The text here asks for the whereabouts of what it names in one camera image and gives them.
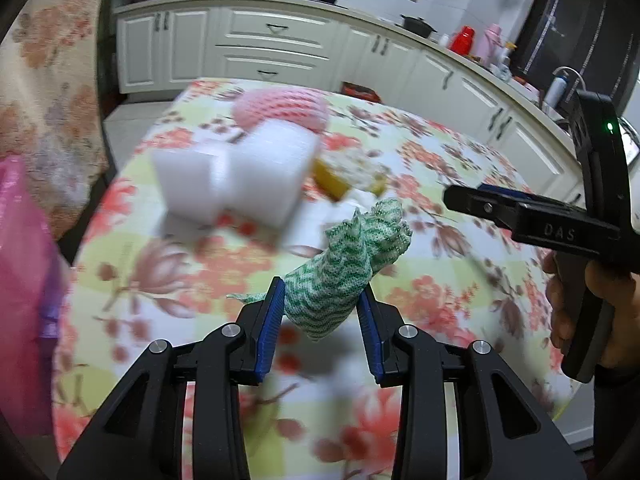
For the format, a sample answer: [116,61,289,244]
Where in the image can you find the pink thermos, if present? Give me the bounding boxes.
[475,24,502,67]

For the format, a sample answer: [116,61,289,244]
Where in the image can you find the white lower kitchen cabinets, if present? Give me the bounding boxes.
[115,0,584,203]

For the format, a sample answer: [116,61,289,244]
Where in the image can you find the floral curtain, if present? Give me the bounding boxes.
[1,0,107,238]

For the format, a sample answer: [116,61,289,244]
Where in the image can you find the white foam block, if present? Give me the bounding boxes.
[151,119,320,229]

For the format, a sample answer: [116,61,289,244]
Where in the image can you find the red floor trash bin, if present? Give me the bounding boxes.
[340,81,382,103]

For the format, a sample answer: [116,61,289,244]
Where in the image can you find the green white zigzag cloth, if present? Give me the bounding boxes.
[226,197,414,344]

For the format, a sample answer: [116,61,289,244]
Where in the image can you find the red thermos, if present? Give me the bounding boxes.
[449,25,475,56]

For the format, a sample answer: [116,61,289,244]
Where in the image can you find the black casserole pot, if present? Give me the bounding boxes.
[401,14,435,38]

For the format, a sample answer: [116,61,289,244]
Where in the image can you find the white bottle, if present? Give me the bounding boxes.
[542,74,568,110]

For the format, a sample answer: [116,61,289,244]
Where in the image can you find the yellow sponge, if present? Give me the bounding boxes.
[311,146,387,200]

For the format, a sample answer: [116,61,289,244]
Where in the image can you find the dark window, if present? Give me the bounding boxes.
[510,0,639,115]

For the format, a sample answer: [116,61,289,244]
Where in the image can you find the right hand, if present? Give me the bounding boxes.
[541,249,640,369]

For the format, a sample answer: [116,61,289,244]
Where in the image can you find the floral tablecloth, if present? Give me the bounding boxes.
[52,79,578,479]

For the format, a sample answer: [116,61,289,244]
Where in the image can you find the pink plastic trash bin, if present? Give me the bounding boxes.
[1,156,64,437]

